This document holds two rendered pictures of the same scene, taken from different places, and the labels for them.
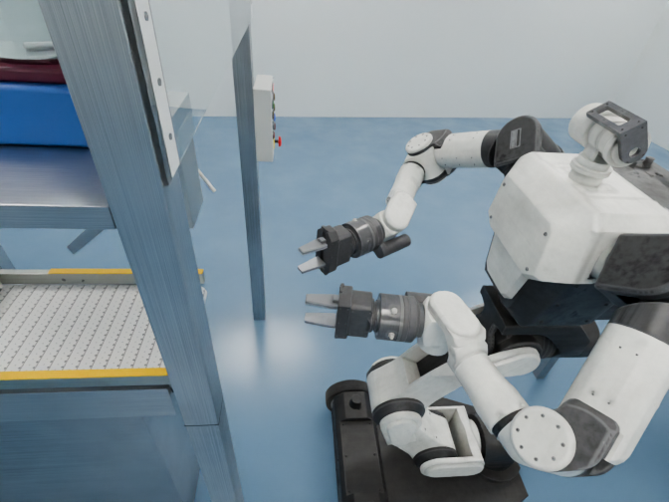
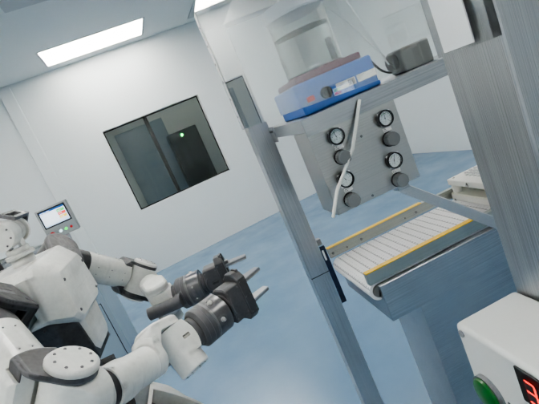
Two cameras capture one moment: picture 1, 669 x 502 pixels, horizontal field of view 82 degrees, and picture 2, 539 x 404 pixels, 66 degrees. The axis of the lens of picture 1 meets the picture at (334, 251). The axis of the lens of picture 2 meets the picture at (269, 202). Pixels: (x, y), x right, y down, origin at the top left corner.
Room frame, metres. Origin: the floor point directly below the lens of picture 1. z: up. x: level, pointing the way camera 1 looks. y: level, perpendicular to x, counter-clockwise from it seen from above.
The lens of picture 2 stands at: (1.60, 0.16, 1.36)
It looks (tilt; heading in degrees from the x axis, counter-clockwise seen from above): 11 degrees down; 180
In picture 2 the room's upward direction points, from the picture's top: 23 degrees counter-clockwise
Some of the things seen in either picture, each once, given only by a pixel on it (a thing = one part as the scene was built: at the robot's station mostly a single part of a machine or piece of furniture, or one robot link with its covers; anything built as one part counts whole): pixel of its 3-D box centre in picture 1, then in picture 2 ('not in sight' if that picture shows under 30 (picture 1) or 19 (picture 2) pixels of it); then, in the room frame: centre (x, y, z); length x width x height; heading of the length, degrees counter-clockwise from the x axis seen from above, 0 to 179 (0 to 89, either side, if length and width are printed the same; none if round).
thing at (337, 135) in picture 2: not in sight; (335, 136); (0.70, 0.35, 1.26); 0.04 x 0.01 x 0.04; 98
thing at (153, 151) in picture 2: not in sight; (168, 151); (-4.25, -0.84, 1.43); 1.38 x 0.01 x 1.16; 105
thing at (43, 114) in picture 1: (64, 85); (324, 87); (0.54, 0.40, 1.37); 0.21 x 0.20 x 0.09; 8
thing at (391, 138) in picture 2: not in sight; (391, 136); (0.68, 0.47, 1.21); 0.03 x 0.03 x 0.04; 8
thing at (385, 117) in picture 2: not in sight; (384, 118); (0.68, 0.47, 1.26); 0.04 x 0.01 x 0.04; 98
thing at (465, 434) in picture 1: (444, 439); not in sight; (0.62, -0.43, 0.28); 0.21 x 0.20 x 0.13; 98
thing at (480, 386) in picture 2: not in sight; (487, 394); (1.32, 0.26, 1.10); 0.03 x 0.01 x 0.03; 8
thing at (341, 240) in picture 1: (342, 242); (226, 306); (0.71, -0.02, 1.01); 0.12 x 0.10 x 0.13; 130
